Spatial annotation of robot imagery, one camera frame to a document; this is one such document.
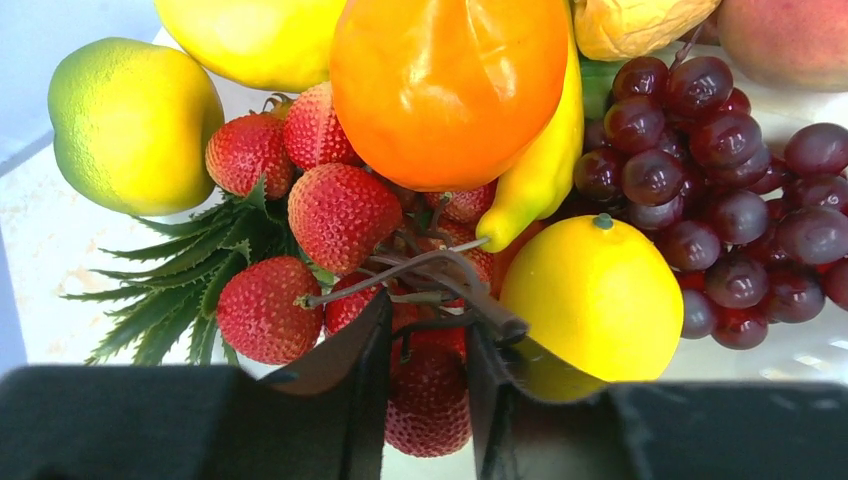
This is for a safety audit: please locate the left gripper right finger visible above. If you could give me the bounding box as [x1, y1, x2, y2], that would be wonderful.
[466, 324, 847, 479]

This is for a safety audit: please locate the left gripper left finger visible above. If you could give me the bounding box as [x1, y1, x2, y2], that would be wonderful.
[1, 293, 392, 479]

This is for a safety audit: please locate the orange persimmon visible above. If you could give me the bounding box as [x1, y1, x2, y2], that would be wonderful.
[329, 1, 571, 192]

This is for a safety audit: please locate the yellow lemon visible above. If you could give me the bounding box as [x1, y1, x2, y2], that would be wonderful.
[500, 214, 683, 402]

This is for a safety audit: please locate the green pineapple crown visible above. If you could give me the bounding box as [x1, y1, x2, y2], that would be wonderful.
[75, 183, 300, 365]

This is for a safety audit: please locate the white plastic fruit basket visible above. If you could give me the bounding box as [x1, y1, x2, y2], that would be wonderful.
[1, 67, 847, 479]

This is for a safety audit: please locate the purple grape bunch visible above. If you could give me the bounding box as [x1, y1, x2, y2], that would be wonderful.
[564, 49, 847, 350]

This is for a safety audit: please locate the green yellow mango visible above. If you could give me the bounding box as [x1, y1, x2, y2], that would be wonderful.
[47, 37, 224, 216]

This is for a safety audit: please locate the yellow wrinkled fruit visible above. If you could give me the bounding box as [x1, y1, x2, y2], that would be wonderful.
[572, 0, 720, 62]

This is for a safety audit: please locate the peach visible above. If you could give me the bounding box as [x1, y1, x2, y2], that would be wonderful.
[717, 0, 847, 92]

